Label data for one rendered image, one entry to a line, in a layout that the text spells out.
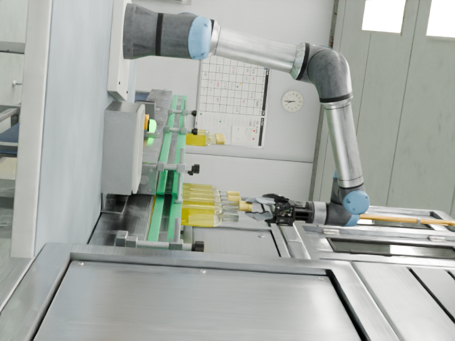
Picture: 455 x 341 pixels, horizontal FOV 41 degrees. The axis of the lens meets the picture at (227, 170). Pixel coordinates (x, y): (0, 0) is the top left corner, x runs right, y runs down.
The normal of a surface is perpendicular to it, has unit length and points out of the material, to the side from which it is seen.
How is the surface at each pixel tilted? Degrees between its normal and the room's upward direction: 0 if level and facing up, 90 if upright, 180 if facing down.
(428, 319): 90
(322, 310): 90
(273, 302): 90
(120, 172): 90
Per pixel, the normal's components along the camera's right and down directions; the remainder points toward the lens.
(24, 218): 0.07, 0.02
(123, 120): 0.06, 0.25
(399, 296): 0.09, -0.97
